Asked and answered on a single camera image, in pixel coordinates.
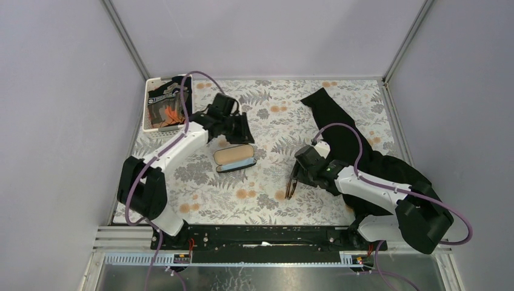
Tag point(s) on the grey slotted cable duct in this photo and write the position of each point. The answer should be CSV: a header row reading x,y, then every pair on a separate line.
x,y
266,256

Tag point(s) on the light blue cleaning cloth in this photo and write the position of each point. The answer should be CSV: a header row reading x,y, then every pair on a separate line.
x,y
242,164

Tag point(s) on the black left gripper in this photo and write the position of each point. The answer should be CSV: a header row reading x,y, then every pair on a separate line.
x,y
243,136

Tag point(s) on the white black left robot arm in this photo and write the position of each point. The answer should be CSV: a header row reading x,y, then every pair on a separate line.
x,y
142,185

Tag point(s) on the white perforated plastic basket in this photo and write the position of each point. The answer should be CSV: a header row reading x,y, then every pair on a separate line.
x,y
168,120

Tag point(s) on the black cloth garment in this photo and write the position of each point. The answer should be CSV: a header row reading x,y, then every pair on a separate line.
x,y
344,143

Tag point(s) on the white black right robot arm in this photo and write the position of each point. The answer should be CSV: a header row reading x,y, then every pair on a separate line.
x,y
413,214

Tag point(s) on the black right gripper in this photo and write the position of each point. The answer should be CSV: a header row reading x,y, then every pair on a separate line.
x,y
297,173

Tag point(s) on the floral patterned table mat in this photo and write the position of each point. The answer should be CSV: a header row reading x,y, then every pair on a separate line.
x,y
280,125

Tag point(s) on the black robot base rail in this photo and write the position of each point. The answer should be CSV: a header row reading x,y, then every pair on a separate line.
x,y
204,237

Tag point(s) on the black glasses case tan lining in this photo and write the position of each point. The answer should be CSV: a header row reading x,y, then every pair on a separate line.
x,y
233,154

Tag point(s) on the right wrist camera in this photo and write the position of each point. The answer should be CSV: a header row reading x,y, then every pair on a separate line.
x,y
322,146

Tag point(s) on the brown tortoiseshell sunglasses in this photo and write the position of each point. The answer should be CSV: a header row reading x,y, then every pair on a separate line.
x,y
290,188

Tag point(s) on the black orange clothes in basket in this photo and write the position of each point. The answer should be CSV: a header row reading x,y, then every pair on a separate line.
x,y
168,100

